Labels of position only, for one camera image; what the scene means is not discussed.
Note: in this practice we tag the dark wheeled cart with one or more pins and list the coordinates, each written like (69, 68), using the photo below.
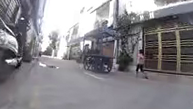
(97, 60)

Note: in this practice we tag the blue awning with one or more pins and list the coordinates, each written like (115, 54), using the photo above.
(99, 33)

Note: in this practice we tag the row of pale buildings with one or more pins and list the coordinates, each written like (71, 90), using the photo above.
(87, 23)

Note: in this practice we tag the climbing plant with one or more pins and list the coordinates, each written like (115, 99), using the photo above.
(126, 33)

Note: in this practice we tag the grey asphalt road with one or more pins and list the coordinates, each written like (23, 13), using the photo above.
(90, 96)

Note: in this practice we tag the person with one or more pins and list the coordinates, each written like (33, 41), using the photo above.
(140, 59)

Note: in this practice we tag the tree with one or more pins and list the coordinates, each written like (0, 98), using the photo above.
(54, 38)

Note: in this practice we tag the pole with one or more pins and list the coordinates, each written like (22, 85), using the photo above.
(116, 12)

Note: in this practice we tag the building with yellow gate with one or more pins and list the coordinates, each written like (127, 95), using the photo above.
(178, 47)

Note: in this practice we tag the white scooter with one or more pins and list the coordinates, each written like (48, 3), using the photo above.
(0, 40)

